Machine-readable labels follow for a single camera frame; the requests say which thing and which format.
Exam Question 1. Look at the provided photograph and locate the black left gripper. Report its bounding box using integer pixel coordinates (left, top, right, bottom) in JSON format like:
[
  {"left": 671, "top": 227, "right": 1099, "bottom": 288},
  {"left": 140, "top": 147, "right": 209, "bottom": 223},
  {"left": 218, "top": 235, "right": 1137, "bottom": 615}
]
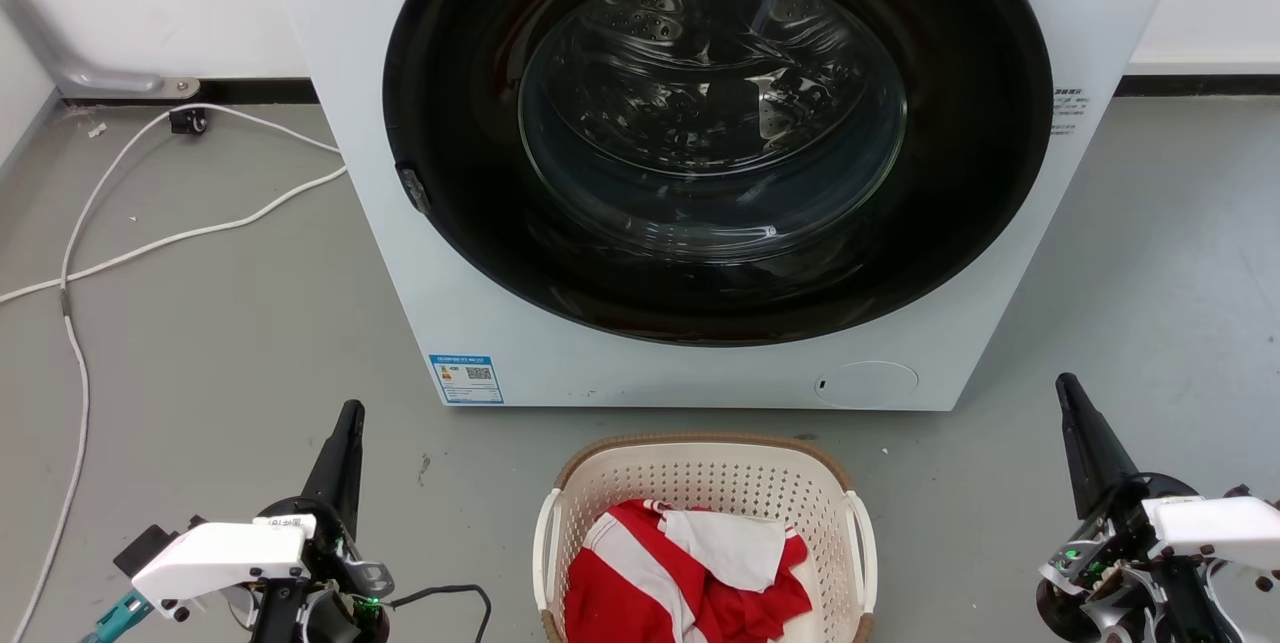
[{"left": 248, "top": 399, "right": 396, "bottom": 643}]

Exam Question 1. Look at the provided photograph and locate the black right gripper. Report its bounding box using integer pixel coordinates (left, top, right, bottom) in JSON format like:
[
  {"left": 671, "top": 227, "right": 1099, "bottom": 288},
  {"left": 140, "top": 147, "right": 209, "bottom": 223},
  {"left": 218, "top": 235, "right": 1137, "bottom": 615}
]
[{"left": 1034, "top": 372, "right": 1233, "bottom": 643}]

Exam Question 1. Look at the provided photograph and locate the beige perforated laundry basket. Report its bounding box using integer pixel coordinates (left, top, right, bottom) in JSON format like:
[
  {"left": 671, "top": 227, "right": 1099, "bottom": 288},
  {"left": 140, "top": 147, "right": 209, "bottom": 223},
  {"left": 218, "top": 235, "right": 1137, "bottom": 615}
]
[{"left": 532, "top": 434, "right": 879, "bottom": 643}]

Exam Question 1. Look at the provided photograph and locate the blue energy label sticker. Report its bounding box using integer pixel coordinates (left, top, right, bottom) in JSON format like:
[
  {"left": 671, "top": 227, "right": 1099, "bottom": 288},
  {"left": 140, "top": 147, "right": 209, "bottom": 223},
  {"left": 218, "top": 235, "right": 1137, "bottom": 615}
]
[{"left": 429, "top": 354, "right": 505, "bottom": 406}]

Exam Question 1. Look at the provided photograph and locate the white front-load washing machine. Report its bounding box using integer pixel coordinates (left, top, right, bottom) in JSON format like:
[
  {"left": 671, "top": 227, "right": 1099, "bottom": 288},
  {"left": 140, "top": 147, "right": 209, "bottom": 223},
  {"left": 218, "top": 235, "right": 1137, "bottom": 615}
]
[{"left": 253, "top": 0, "right": 1198, "bottom": 413}]

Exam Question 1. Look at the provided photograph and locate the round white filter cover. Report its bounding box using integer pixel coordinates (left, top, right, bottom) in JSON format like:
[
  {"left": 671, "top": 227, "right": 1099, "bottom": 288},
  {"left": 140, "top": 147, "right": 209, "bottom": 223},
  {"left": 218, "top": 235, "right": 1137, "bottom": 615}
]
[{"left": 813, "top": 360, "right": 920, "bottom": 411}]

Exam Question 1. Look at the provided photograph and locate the black round washer door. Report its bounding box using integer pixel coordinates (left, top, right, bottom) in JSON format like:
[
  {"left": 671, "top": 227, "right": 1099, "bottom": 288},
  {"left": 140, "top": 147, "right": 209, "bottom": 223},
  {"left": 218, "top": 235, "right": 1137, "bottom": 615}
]
[{"left": 382, "top": 0, "right": 1055, "bottom": 347}]

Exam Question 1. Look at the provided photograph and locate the red and white garment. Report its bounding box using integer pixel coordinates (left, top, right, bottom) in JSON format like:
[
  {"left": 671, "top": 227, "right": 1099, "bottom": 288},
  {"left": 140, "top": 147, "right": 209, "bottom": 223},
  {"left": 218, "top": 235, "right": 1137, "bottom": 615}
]
[{"left": 564, "top": 499, "right": 813, "bottom": 643}]

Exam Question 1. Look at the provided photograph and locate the grey printed text label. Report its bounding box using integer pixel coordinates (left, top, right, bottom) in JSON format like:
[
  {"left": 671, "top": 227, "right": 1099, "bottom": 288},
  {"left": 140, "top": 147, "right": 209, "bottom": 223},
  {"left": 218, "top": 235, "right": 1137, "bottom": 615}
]
[{"left": 1050, "top": 88, "right": 1091, "bottom": 137}]

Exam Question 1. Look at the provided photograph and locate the grey metal pipe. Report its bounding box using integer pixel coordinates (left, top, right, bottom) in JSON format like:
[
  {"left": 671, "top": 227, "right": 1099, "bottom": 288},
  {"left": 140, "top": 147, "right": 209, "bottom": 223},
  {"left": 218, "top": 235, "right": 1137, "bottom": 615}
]
[{"left": 0, "top": 0, "right": 201, "bottom": 101}]

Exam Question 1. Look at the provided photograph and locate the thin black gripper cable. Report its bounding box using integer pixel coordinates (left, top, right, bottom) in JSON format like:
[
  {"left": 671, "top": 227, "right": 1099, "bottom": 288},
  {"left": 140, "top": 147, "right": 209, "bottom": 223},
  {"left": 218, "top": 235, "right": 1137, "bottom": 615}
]
[{"left": 386, "top": 583, "right": 493, "bottom": 643}]

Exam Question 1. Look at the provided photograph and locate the teal cable connector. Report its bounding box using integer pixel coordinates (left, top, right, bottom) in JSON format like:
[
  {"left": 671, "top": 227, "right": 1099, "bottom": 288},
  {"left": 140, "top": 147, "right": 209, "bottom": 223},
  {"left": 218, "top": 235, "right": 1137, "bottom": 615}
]
[{"left": 84, "top": 591, "right": 156, "bottom": 643}]

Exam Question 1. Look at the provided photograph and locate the long white power cable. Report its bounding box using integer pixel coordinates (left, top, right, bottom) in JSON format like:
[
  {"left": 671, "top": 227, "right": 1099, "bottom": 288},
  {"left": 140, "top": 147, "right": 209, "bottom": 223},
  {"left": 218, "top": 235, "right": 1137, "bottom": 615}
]
[{"left": 10, "top": 102, "right": 344, "bottom": 643}]

